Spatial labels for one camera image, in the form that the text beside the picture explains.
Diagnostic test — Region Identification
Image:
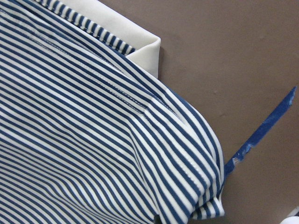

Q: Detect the navy white striped polo shirt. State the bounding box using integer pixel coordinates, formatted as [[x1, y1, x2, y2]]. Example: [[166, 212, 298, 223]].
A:
[[0, 0, 224, 224]]

